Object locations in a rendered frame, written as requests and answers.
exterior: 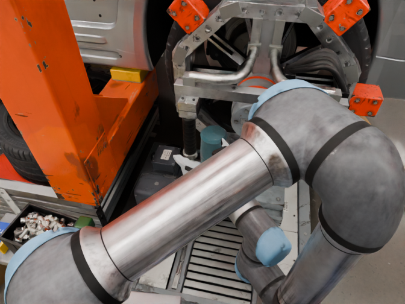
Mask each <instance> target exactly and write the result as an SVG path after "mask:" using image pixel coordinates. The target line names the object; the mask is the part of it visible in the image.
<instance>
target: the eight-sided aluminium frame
mask: <svg viewBox="0 0 405 304"><path fill-rule="evenodd" d="M261 10H264V11H261ZM277 11H280V13H277ZM232 17H241V18H249V19H253V18H254V17H257V18H263V20H270V21H276V19H278V20H285V22H298V23H305V24H308V26H309V27H310V29H311V30H312V31H313V33H314V34H315V36H316V37H317V38H318V40H319V41H320V42H321V44H322V45H323V47H324V48H327V49H331V50H332V51H334V52H335V53H336V54H337V56H338V57H339V60H340V61H341V64H342V67H343V70H344V74H346V76H347V82H348V87H349V90H350V96H349V97H348V99H349V101H350V98H351V96H352V94H353V91H354V89H355V86H356V84H357V82H359V77H360V75H361V73H362V71H361V68H360V65H359V61H358V59H357V58H356V56H355V53H353V52H352V51H351V50H350V48H349V46H348V45H347V43H346V42H345V41H344V39H343V37H342V36H338V35H337V34H336V33H335V32H334V31H333V30H332V29H331V28H330V27H329V26H328V25H327V24H326V23H325V22H324V21H323V19H324V18H325V16H324V9H323V6H321V5H320V3H319V2H318V0H222V1H221V2H220V3H219V4H218V5H217V6H216V7H215V8H214V9H213V10H212V11H211V12H210V13H209V14H208V16H207V19H206V20H205V21H204V22H203V23H202V24H201V25H200V26H199V27H198V28H197V29H196V30H195V31H194V32H193V33H192V34H191V35H188V34H186V35H185V36H184V37H182V38H181V40H180V41H179V42H178V43H177V44H176V46H175V48H174V50H173V51H172V62H173V69H174V81H175V79H176V78H179V79H183V75H184V73H185V71H186V72H190V54H191V53H192V52H193V51H194V50H196V49H197V47H199V46H200V45H201V44H202V43H203V42H205V41H206V40H207V39H208V38H209V37H210V36H211V35H212V34H214V33H215V32H216V31H217V30H219V29H220V27H222V26H223V25H224V24H225V23H226V22H228V21H229V20H230V19H231V18H232ZM211 125H217V126H219V125H218V124H217V123H216V122H215V121H214V120H213V119H212V118H211V117H209V115H208V114H206V112H205V111H203V109H202V108H200V111H199V114H198V117H197V119H196V129H197V130H198V131H199V132H201V131H202V129H204V128H205V127H208V126H211ZM227 134H228V137H227V143H228V144H229V145H230V144H232V143H233V142H235V141H236V140H238V139H239V138H240V136H239V135H238V134H237V133H229V132H227Z"/></svg>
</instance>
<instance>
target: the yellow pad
mask: <svg viewBox="0 0 405 304"><path fill-rule="evenodd" d="M110 72H111V77H112V80H116V81H126V82H131V83H142V82H143V81H144V79H145V77H146V76H147V74H148V72H149V71H145V70H140V69H130V68H120V67H114V66H113V67H112V68H111V70H110Z"/></svg>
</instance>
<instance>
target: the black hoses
mask: <svg viewBox="0 0 405 304"><path fill-rule="evenodd" d="M280 61H286V55H281V59H280ZM320 70H326V71H329V72H330V73H331V74H332V76H333V82H334V87H335V88H336V89H341V93H342V97H341V98H347V99H348V97H349V96H350V90H349V87H348V82H347V76H346V74H344V70H343V67H342V64H341V61H340V60H339V57H338V55H337V54H336V53H335V52H334V51H332V50H331V49H327V48H323V49H317V50H316V51H313V52H311V53H309V54H307V55H305V56H304V57H302V58H301V59H299V60H298V61H295V62H293V63H291V64H288V63H286V64H285V68H284V76H285V77H286V78H288V79H289V80H292V79H295V77H296V73H305V72H315V71H320Z"/></svg>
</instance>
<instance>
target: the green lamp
mask: <svg viewBox="0 0 405 304"><path fill-rule="evenodd" d="M85 226H92V227H95V223H94V221H93V218H90V217H84V216H80V217H79V219H78V220H77V222H76V224H75V225H74V227H75V228H78V229H81V228H83V227H85Z"/></svg>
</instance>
